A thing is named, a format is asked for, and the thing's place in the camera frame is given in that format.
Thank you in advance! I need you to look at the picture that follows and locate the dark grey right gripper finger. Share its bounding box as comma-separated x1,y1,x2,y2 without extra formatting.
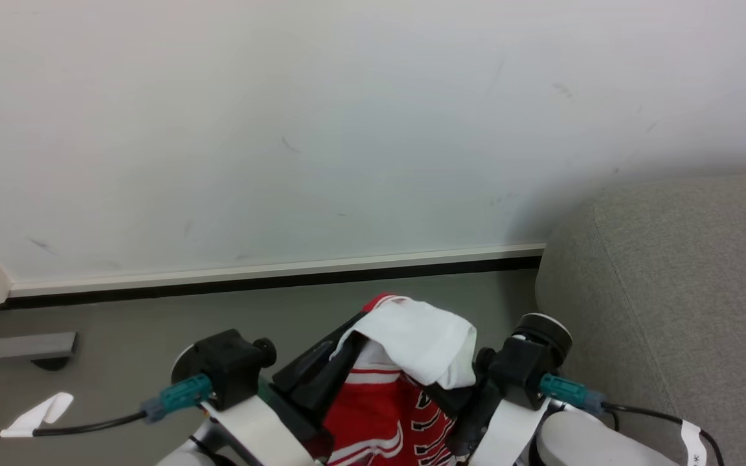
438,382,500,454

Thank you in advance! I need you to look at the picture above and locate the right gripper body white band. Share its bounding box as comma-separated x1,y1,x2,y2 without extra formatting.
470,398,550,466

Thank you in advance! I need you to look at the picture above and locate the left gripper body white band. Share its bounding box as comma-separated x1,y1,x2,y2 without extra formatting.
201,395,315,466

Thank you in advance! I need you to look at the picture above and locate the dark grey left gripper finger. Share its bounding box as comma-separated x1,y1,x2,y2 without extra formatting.
271,313,368,425

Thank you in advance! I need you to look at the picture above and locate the red basketball jersey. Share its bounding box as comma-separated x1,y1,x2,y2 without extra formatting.
305,293,461,466

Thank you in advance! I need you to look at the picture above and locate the white garment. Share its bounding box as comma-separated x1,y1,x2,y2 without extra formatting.
329,298,479,390

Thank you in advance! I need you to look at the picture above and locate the white and black baseboard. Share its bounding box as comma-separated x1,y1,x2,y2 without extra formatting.
9,243,547,300

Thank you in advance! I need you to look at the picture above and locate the grey fabric sofa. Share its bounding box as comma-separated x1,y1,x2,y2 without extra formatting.
535,172,746,466

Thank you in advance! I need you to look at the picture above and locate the black right cable teal plug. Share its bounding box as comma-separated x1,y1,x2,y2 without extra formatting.
539,373,727,466

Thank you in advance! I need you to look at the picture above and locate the black cable teal plug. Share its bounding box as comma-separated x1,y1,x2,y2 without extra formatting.
0,374,213,438
539,373,727,466

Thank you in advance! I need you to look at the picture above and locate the black left cable teal plug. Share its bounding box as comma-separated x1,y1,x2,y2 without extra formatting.
0,374,213,438

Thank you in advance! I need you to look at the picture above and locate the white label on cable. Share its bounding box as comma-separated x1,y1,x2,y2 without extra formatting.
679,419,708,466

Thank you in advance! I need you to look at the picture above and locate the white tag on cable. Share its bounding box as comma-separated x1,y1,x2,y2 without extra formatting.
1,392,74,438

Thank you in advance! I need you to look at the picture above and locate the grey metal bracket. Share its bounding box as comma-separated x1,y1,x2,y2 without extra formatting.
0,331,78,361

